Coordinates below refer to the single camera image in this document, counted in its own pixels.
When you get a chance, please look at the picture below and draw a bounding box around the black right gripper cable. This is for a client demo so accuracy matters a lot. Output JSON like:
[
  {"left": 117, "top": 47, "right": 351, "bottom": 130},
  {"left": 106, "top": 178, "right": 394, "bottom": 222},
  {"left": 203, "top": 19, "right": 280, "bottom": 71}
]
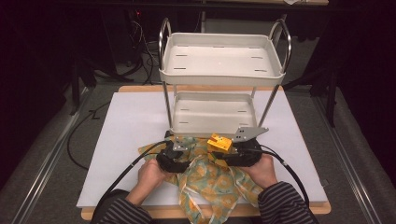
[{"left": 260, "top": 144, "right": 313, "bottom": 220}]

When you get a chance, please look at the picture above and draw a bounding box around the bundle of background wires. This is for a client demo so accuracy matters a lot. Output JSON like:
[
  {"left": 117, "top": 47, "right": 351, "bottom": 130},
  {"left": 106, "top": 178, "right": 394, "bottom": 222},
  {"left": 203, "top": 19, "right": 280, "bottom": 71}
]
[{"left": 129, "top": 18, "right": 161, "bottom": 86}]

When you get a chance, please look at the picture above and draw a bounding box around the thin black floor cable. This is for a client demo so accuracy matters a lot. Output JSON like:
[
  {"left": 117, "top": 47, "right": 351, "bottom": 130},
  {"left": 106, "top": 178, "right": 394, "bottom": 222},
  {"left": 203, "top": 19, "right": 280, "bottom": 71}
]
[{"left": 65, "top": 101, "right": 111, "bottom": 172}]

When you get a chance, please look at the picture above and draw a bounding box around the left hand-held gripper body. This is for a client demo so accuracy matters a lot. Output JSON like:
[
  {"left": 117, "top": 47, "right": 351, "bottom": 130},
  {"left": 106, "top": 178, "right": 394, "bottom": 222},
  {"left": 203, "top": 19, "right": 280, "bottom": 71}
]
[{"left": 156, "top": 136, "right": 191, "bottom": 174}]

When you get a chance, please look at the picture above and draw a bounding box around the yellow green patterned cloth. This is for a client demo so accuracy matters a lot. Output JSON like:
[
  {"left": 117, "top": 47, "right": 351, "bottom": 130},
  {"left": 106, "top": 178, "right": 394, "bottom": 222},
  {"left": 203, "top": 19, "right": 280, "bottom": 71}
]
[{"left": 137, "top": 135, "right": 264, "bottom": 224}]

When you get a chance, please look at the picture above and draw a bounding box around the white two-tier cart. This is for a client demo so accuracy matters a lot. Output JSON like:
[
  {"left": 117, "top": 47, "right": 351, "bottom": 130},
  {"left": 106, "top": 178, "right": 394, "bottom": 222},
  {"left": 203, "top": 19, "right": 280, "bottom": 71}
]
[{"left": 158, "top": 17, "right": 293, "bottom": 138}]

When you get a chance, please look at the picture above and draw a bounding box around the person's left hand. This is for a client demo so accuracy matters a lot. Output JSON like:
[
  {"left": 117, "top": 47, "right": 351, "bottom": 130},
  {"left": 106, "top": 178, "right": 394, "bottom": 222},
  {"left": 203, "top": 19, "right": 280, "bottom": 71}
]
[{"left": 136, "top": 158, "right": 176, "bottom": 196}]

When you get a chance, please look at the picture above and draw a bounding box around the yellow box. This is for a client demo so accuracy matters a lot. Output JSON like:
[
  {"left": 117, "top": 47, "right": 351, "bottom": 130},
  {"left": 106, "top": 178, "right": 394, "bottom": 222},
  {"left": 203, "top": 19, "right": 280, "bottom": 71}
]
[{"left": 206, "top": 133, "right": 234, "bottom": 154}]

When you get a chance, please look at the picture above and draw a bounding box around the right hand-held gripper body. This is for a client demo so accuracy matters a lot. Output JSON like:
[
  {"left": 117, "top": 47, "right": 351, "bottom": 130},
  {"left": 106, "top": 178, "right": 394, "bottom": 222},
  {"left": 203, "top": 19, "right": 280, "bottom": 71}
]
[{"left": 222, "top": 125, "right": 270, "bottom": 168}]

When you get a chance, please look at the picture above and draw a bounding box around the white board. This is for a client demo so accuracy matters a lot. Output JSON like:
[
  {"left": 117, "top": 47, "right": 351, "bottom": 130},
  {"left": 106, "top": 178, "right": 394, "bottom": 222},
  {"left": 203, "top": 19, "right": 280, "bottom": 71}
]
[{"left": 76, "top": 91, "right": 329, "bottom": 209}]

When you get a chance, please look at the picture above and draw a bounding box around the person's right hand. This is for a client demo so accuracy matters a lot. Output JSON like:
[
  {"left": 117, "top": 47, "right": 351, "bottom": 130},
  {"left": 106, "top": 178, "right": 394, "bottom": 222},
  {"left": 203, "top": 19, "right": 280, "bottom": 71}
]
[{"left": 238, "top": 153, "right": 279, "bottom": 190}]

